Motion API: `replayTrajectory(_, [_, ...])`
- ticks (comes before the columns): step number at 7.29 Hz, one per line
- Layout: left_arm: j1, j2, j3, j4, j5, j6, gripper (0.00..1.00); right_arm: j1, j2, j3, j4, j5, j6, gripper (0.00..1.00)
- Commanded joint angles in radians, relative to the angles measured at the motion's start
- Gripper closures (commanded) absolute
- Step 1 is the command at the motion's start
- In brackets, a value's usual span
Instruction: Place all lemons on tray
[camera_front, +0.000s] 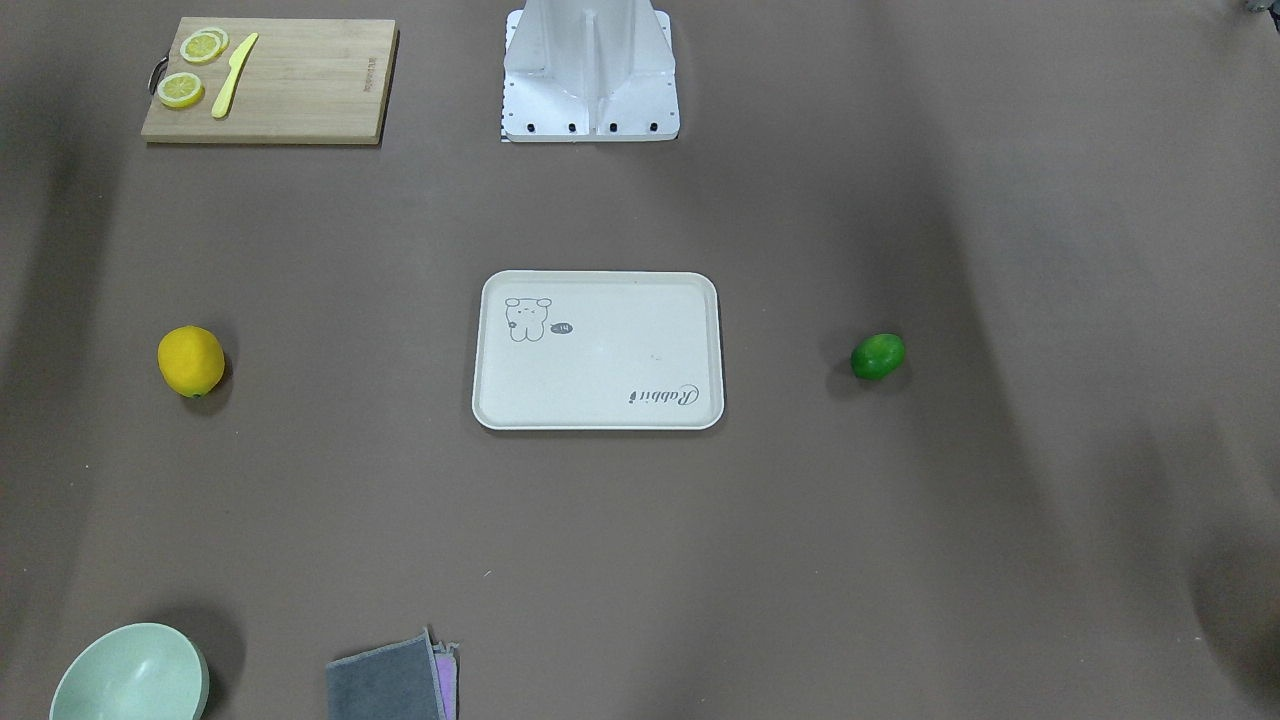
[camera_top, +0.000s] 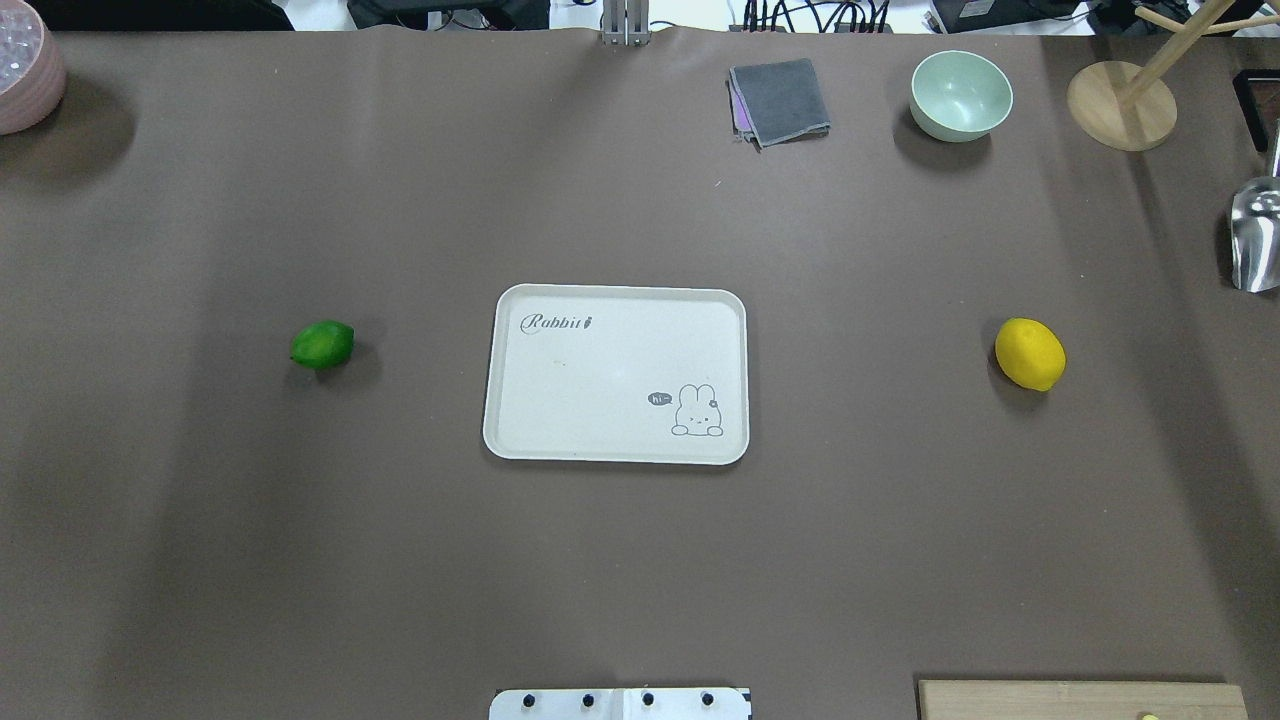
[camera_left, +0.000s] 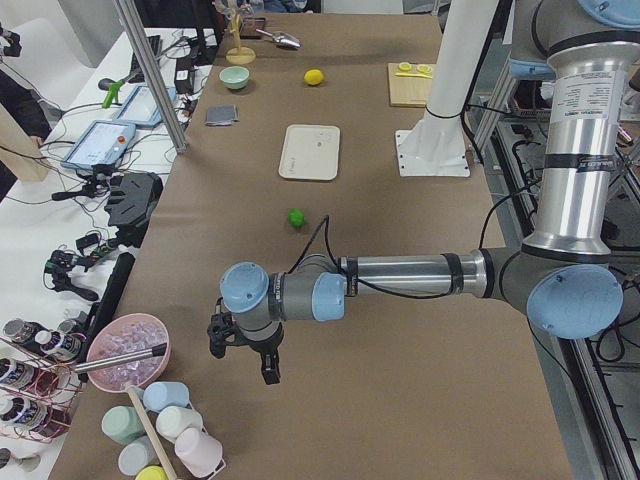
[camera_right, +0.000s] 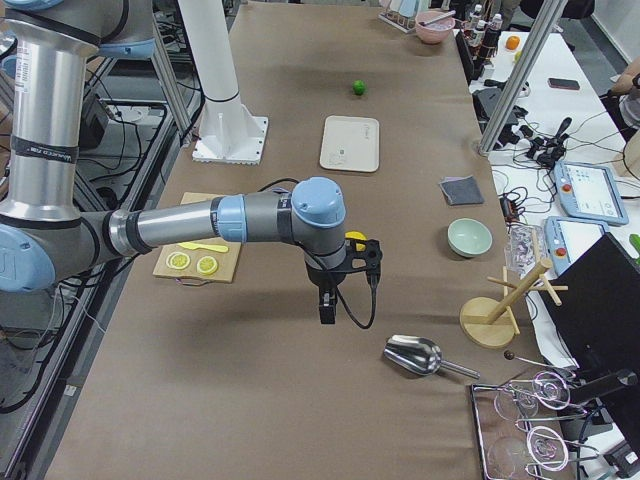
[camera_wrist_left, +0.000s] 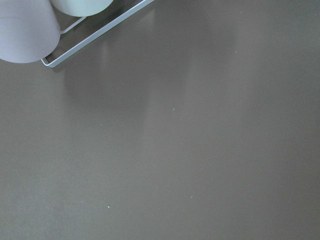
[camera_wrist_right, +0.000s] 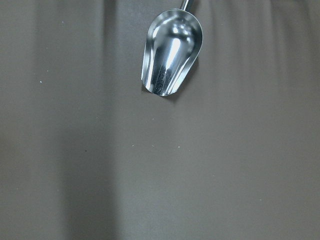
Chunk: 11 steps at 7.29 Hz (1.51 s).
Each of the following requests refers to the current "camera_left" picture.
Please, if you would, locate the green handled tool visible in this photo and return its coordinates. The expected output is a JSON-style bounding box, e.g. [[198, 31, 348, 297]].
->
[[98, 71, 144, 109]]

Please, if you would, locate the pink bowl of ice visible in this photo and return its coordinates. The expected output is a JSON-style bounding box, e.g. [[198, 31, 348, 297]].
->
[[86, 313, 171, 393]]

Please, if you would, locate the white cup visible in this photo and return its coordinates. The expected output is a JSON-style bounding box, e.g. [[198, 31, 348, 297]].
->
[[156, 406, 204, 443]]

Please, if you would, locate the copper wire bottle rack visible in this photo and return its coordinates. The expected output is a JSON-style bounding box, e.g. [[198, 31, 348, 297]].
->
[[1, 318, 85, 443]]

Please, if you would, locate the green lime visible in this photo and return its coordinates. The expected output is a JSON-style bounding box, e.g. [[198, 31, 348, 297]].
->
[[287, 208, 306, 229]]

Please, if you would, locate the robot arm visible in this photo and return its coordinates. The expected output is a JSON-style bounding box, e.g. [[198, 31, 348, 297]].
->
[[208, 1, 639, 384]]

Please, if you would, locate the cream rabbit tray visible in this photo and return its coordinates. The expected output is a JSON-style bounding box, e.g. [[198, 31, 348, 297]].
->
[[278, 124, 341, 181]]

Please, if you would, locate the grey blue cup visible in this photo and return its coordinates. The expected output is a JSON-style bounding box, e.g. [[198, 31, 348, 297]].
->
[[118, 436, 159, 476]]

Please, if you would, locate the wooden cutting board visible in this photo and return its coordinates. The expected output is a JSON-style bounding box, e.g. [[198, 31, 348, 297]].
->
[[387, 62, 436, 107]]

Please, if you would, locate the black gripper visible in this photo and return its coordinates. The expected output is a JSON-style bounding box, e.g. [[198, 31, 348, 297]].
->
[[238, 322, 284, 384]]

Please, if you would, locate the yellow plastic knife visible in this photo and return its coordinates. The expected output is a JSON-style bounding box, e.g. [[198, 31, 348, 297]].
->
[[394, 72, 433, 79]]

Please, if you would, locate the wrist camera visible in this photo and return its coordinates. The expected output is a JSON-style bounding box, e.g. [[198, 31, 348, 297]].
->
[[207, 297, 235, 359]]

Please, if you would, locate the green cup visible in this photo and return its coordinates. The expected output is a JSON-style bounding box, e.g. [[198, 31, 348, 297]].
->
[[101, 406, 145, 446]]

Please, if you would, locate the yellow cup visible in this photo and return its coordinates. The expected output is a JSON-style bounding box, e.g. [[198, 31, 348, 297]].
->
[[135, 465, 168, 480]]

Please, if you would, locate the yellow lemon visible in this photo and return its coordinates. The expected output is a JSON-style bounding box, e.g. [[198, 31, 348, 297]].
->
[[304, 69, 325, 86]]

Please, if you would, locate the wooden banana stand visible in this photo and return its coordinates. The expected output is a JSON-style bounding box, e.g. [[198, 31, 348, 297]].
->
[[226, 11, 256, 65]]

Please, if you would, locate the black device on desk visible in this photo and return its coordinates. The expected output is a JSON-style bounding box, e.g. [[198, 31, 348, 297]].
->
[[104, 172, 163, 250]]

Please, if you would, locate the mint green bowl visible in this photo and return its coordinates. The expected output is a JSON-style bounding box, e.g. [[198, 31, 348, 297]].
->
[[219, 66, 250, 90]]

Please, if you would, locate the pink cup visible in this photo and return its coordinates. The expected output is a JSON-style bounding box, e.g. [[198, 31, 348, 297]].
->
[[174, 427, 226, 478]]

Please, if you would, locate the teach pendant tablet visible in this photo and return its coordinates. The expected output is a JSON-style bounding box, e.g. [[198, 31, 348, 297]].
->
[[61, 120, 137, 172], [115, 84, 162, 128]]

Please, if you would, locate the wooden cup holder stick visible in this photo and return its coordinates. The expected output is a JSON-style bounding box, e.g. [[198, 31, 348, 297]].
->
[[125, 383, 178, 480]]

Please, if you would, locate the aluminium frame post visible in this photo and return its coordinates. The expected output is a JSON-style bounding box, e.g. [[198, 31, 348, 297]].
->
[[113, 0, 187, 154]]

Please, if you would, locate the metal scoop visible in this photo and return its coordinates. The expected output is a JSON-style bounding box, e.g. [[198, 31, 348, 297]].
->
[[257, 29, 301, 50]]

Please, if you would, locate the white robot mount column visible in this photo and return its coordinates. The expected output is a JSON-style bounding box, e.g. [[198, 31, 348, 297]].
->
[[396, 0, 511, 178]]

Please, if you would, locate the grey folded cloth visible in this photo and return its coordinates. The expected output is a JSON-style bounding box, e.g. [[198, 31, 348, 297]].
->
[[205, 104, 238, 126]]

